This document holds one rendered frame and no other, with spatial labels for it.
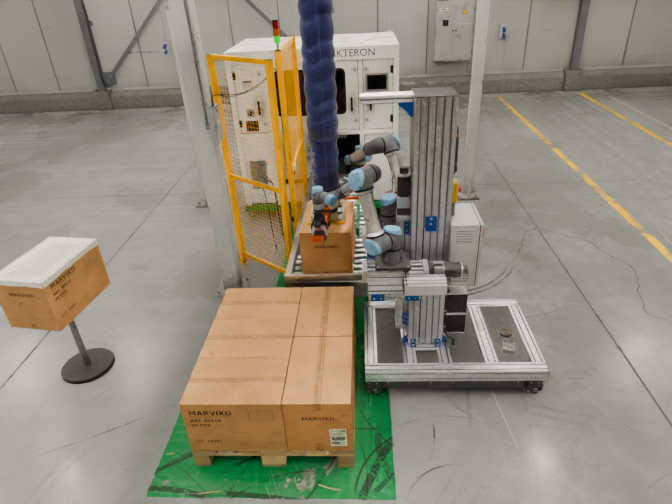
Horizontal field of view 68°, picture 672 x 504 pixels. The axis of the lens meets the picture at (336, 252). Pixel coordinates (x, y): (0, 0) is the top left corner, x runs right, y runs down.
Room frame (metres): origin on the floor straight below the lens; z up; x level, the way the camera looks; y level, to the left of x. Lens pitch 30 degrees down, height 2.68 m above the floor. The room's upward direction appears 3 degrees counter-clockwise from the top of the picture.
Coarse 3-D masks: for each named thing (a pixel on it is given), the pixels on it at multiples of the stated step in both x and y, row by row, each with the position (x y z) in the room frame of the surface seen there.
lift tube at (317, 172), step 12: (312, 84) 3.54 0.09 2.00; (312, 144) 3.57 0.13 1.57; (324, 144) 3.53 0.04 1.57; (336, 144) 3.62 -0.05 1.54; (312, 156) 3.58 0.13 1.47; (324, 156) 3.53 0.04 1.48; (336, 156) 3.58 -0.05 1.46; (312, 168) 3.59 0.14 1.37; (324, 168) 3.54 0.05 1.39; (336, 168) 3.57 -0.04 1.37; (312, 180) 3.61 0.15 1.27; (324, 180) 3.54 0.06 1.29; (336, 180) 3.57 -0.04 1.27
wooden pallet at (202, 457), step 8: (200, 456) 2.07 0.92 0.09; (208, 456) 2.06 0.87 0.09; (264, 456) 2.04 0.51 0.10; (272, 456) 2.03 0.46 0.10; (280, 456) 2.03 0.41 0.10; (344, 456) 2.00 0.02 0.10; (352, 456) 2.00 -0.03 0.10; (200, 464) 2.07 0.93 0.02; (208, 464) 2.06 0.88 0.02; (264, 464) 2.04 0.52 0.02; (272, 464) 2.03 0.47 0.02; (280, 464) 2.03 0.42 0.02; (344, 464) 2.00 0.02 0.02; (352, 464) 2.00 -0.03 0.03
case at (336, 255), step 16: (352, 208) 3.75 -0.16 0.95; (304, 224) 3.50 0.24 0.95; (336, 224) 3.47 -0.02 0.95; (352, 224) 3.54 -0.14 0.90; (304, 240) 3.35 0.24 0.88; (336, 240) 3.33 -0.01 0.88; (352, 240) 3.46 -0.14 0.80; (304, 256) 3.35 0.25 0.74; (320, 256) 3.34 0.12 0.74; (336, 256) 3.33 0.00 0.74; (352, 256) 3.38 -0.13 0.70; (304, 272) 3.35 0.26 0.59; (320, 272) 3.34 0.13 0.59; (336, 272) 3.33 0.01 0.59; (352, 272) 3.32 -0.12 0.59
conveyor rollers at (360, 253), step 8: (344, 184) 5.28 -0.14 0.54; (344, 200) 4.83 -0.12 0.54; (360, 208) 4.63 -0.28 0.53; (360, 216) 4.45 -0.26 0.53; (360, 224) 4.27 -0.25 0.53; (360, 232) 4.10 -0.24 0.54; (360, 240) 3.92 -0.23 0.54; (360, 248) 3.82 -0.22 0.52; (360, 256) 3.65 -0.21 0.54; (296, 264) 3.59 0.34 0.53; (360, 264) 3.56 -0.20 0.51; (296, 272) 3.43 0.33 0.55; (360, 272) 3.38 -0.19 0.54
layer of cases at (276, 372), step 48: (240, 288) 3.25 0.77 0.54; (288, 288) 3.21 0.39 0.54; (336, 288) 3.17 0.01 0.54; (240, 336) 2.66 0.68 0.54; (288, 336) 2.63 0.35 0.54; (336, 336) 2.61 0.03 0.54; (192, 384) 2.23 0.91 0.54; (240, 384) 2.20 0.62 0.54; (288, 384) 2.18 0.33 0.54; (336, 384) 2.16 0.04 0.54; (192, 432) 2.07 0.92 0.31; (240, 432) 2.05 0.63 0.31; (288, 432) 2.03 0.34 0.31; (336, 432) 2.01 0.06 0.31
